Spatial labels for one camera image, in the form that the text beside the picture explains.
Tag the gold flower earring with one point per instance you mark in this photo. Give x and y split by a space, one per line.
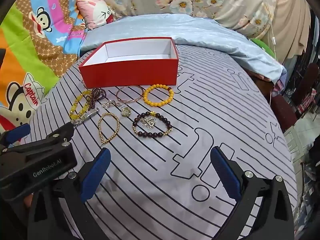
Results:
126 111

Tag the rose gold bangle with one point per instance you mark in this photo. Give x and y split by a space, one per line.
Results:
117 94

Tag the beige hanging cloth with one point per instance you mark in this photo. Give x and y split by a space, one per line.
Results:
292 17

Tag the green plastic object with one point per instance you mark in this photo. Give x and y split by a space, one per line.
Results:
262 45

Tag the cartoon monkey blanket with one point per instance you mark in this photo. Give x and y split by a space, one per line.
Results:
30 55

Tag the dark red ribbon tie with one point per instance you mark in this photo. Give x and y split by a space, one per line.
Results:
96 96

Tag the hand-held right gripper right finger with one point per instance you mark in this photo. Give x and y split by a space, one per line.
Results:
225 175

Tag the red plaid cloth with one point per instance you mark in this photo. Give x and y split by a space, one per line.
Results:
307 101

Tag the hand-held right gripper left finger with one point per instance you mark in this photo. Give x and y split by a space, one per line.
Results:
96 175

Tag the red cardboard box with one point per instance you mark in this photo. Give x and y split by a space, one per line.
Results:
125 72

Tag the pink cat pillow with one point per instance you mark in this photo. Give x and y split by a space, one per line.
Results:
97 12

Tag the dark red chair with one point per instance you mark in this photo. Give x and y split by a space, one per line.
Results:
282 112

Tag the light blue quilt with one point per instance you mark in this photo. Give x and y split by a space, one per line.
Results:
187 27

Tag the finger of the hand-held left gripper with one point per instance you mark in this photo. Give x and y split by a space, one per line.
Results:
17 132
58 133

